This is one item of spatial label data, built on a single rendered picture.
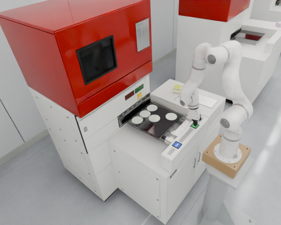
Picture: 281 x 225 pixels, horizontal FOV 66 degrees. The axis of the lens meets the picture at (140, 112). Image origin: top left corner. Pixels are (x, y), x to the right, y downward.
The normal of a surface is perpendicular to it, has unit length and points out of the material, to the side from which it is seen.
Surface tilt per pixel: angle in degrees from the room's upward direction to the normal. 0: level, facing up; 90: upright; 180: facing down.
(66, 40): 90
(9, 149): 90
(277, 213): 0
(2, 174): 0
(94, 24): 90
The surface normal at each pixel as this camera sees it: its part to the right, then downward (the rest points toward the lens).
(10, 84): 0.77, 0.37
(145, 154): -0.07, -0.77
